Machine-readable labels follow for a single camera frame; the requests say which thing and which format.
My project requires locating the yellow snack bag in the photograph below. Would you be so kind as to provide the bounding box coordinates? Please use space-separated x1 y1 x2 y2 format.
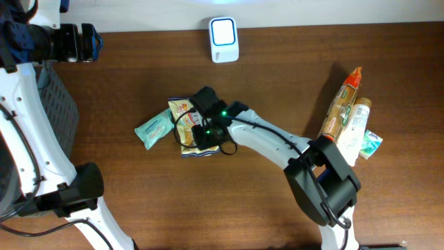
168 97 220 158

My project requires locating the teal wipes pack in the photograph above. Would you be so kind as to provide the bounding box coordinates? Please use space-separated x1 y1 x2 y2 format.
134 108 174 150

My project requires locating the orange spaghetti pack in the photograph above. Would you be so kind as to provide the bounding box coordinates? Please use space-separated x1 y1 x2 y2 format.
319 67 362 142

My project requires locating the white tube with tan cap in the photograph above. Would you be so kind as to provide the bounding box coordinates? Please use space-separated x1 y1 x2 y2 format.
336 97 372 167

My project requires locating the small teal tissue pack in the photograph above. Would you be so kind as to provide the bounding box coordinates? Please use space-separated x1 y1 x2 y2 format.
359 129 383 160

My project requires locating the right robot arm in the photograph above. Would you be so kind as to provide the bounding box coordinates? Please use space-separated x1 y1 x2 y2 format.
191 98 361 249

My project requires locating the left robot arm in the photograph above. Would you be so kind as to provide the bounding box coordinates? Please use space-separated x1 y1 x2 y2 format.
1 1 137 249

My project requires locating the white barcode scanner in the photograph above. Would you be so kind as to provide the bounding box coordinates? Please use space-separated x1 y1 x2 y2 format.
208 17 239 64

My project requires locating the grey plastic basket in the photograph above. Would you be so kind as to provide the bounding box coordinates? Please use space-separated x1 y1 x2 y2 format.
34 64 79 158

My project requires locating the left black cable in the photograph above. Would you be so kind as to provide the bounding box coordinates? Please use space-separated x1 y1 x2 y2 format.
0 103 115 250

